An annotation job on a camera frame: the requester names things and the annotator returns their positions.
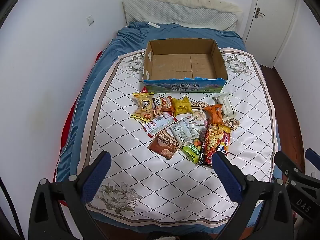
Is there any white door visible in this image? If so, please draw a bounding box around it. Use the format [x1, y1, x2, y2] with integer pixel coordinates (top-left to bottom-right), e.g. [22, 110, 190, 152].
[243, 0, 299, 68]

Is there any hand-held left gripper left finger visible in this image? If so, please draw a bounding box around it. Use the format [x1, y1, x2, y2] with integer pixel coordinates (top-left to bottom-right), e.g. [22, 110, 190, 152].
[29, 151, 112, 240]

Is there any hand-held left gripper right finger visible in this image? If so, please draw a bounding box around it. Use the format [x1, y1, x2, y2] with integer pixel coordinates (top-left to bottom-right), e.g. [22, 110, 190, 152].
[212, 151, 294, 240]

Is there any green snack packet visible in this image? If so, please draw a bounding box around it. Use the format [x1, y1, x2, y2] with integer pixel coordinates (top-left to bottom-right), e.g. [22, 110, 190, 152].
[182, 144, 202, 163]

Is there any black cable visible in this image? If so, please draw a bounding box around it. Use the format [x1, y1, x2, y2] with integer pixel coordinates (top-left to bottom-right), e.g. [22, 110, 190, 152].
[0, 177, 26, 240]

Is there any red panda snack packet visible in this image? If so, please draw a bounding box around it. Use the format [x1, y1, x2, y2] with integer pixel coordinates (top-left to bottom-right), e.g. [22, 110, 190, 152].
[152, 96, 175, 116]

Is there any brown snack packet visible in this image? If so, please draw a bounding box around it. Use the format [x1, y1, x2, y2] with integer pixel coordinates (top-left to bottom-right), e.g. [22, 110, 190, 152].
[147, 134, 179, 161]

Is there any large red noodle packet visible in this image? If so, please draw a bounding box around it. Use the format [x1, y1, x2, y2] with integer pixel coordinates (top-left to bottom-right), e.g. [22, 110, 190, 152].
[198, 124, 227, 167]

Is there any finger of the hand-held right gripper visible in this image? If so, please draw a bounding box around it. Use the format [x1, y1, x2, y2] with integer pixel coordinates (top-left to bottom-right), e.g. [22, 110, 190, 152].
[306, 148, 320, 162]
[275, 151, 320, 222]

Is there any yellow red snack packet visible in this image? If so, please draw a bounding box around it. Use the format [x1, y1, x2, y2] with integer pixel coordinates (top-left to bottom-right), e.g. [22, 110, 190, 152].
[219, 125, 232, 146]

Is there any white grey snack packet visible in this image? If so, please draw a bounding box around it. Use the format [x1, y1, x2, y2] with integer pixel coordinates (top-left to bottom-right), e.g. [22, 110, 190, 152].
[169, 118, 200, 147]

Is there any yellow pillow snack packet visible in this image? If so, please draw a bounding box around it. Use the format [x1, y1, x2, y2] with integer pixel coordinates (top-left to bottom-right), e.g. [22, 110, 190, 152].
[171, 96, 193, 117]

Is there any red cloth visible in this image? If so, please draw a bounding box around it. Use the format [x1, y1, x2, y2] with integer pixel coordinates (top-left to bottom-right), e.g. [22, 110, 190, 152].
[56, 51, 103, 179]

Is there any cardboard box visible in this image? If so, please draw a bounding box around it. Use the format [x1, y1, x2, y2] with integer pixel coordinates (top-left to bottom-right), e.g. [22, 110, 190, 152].
[142, 38, 228, 93]

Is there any yellow cartoon snack packet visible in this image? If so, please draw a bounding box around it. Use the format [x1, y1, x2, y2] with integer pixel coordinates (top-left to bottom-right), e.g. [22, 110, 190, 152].
[132, 92, 154, 112]

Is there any white tissue pack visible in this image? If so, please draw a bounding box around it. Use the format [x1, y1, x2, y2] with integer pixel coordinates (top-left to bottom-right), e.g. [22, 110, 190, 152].
[211, 93, 237, 119]

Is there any blue white snack packet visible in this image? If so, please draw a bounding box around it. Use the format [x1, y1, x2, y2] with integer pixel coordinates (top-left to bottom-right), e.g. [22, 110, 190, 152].
[219, 142, 229, 158]

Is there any orange crinkled snack packet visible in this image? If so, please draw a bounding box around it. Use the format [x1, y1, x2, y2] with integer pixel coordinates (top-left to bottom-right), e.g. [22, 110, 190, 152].
[203, 104, 223, 125]

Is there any long red white packet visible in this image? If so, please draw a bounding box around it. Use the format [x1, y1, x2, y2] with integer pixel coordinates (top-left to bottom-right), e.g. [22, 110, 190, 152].
[142, 112, 176, 138]

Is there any white diamond printed blanket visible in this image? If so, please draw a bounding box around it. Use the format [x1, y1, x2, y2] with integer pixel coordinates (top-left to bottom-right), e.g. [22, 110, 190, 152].
[84, 47, 278, 228]

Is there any white quilted pillow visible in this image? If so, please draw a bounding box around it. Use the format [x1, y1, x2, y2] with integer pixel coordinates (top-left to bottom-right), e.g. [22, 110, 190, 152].
[122, 0, 244, 32]

